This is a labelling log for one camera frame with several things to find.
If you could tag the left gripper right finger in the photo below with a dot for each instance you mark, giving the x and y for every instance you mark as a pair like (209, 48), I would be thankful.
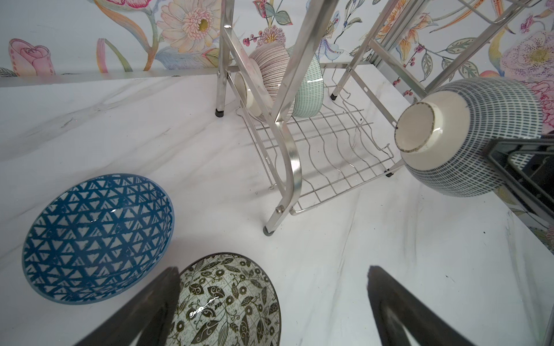
(398, 313)

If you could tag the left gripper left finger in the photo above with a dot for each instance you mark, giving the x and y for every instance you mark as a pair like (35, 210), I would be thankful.
(146, 319)

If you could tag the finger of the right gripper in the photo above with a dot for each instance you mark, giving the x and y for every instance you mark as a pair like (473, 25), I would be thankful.
(526, 167)

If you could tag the dark petal pattern bowl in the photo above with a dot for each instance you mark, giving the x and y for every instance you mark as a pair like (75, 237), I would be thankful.
(442, 138)

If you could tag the blue patterned bowl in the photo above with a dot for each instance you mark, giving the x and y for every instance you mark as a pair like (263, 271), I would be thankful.
(98, 239)

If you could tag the steel wire dish rack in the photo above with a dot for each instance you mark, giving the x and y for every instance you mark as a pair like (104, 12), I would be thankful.
(272, 137)

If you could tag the mint green bowl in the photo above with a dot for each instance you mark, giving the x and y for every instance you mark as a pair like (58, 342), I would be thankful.
(309, 97)

